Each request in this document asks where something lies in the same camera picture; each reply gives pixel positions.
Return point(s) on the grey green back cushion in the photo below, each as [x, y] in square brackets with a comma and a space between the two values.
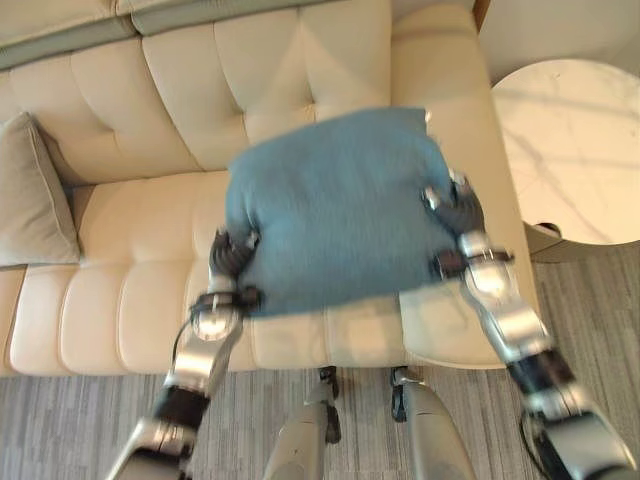
[65, 25]

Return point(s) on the cream leather sofa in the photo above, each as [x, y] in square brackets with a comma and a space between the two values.
[150, 190]

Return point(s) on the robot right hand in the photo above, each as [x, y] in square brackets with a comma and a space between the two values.
[457, 207]

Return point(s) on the blue square cushion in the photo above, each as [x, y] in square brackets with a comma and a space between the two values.
[330, 210]

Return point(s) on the robot left leg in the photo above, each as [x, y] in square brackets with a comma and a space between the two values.
[305, 430]

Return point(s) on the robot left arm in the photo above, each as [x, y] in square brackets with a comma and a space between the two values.
[190, 370]

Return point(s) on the round white marble side table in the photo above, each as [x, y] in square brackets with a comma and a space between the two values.
[570, 150]

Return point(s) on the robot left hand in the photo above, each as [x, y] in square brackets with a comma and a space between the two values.
[229, 255]

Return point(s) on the beige square cushion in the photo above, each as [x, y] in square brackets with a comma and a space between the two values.
[30, 200]

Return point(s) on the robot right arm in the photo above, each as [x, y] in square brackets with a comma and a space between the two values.
[525, 350]

